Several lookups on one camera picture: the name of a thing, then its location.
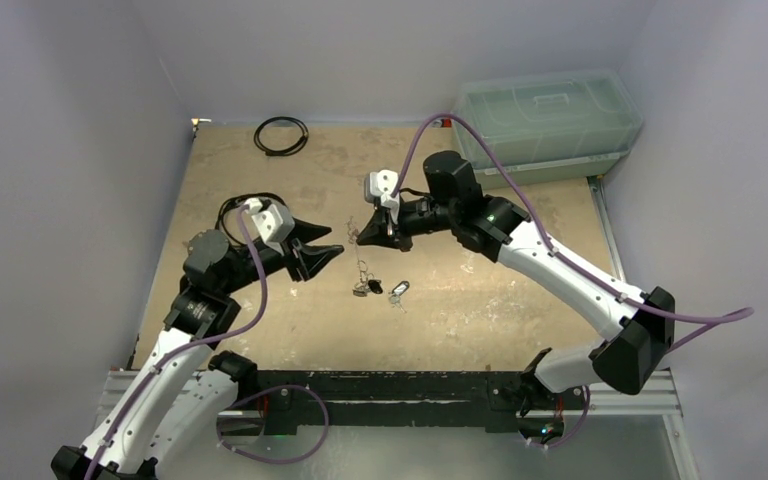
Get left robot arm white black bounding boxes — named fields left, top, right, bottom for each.
left=51, top=213, right=344, bottom=479

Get aluminium frame rail right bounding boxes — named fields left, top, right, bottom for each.
left=585, top=173, right=654, bottom=372

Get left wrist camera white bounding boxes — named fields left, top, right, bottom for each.
left=245, top=197, right=296, bottom=252

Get black coiled cable near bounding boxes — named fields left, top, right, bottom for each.
left=214, top=192, right=289, bottom=243

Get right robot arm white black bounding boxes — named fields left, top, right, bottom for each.
left=357, top=151, right=675, bottom=407

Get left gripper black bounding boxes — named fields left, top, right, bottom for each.
left=219, top=216, right=342, bottom=295

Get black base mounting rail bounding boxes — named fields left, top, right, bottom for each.
left=236, top=370, right=584, bottom=435

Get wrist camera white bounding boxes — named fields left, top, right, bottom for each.
left=364, top=169, right=400, bottom=209
left=245, top=197, right=296, bottom=252

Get translucent green storage box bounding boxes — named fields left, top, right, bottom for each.
left=452, top=69, right=643, bottom=190

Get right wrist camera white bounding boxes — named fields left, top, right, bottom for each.
left=364, top=169, right=400, bottom=209

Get black coiled cable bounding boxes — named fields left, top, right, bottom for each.
left=253, top=116, right=310, bottom=158
left=214, top=192, right=289, bottom=243

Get keys with black tag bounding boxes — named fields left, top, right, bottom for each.
left=388, top=280, right=410, bottom=313

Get black coiled cable far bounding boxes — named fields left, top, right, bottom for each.
left=253, top=116, right=310, bottom=158

